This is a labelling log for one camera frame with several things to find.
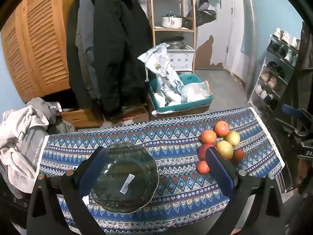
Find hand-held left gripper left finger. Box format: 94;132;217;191
26;146;109;235

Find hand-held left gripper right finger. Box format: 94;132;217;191
205;146;286;235

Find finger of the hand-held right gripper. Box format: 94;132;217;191
281;104;308;121
282;125;310;140

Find small tangerine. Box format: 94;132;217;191
197;161;210;175
233;149;245;162

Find yellow pear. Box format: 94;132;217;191
216;140;233;160

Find dark glass bowl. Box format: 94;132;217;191
73;142;159;214

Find yellow-green apple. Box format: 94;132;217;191
226;130;241;147

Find red apple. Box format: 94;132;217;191
198;143;218;161

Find large orange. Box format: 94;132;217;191
214;121;230;137
201;130;218;144

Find grey shoe rack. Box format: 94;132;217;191
248;34;302;118

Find rows of shoes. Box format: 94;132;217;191
254;28;301;106

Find blue patterned tablecloth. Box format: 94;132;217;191
37;106;285;234

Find wooden drawer box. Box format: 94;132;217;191
60;108;99;128

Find grey printed bag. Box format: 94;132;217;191
18;127;47;168

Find cardboard box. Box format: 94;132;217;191
147;95;211;121

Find grey hoodie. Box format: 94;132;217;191
26;97;61;123

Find white towel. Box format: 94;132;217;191
0;105;49;197

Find clear plastic bag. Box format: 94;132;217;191
181;81;212;103

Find teal box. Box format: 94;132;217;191
149;74;214;113

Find white printed sack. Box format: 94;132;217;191
138;43;185;106

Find white plastic basket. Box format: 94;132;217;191
166;45;196;71

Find grey hanging bag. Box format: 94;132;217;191
183;0;218;29

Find grey jacket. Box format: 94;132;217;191
75;0;98;99

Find steel basin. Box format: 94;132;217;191
168;36;185;51

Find wooden louvered cabinet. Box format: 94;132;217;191
1;0;81;103

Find white pot with lid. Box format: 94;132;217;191
161;14;183;28

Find wooden shelf unit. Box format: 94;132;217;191
148;0;197;73

